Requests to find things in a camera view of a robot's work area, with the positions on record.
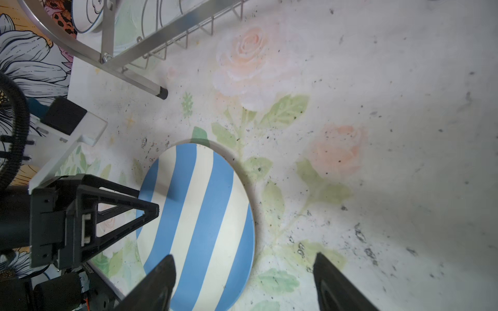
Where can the blue white striped plate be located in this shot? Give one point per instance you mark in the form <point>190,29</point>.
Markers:
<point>205,222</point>

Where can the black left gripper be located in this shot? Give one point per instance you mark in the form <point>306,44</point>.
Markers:
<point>59,220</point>

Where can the white plate with black rings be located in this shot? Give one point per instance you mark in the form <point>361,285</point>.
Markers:
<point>86,14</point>

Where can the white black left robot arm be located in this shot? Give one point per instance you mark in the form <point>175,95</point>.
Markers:
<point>52,288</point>

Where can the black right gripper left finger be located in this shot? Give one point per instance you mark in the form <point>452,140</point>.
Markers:
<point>154,292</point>

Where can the steel wire dish rack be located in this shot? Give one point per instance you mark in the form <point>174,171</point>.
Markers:
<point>134,32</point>

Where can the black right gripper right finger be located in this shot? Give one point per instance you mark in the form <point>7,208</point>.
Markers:
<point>335,292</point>

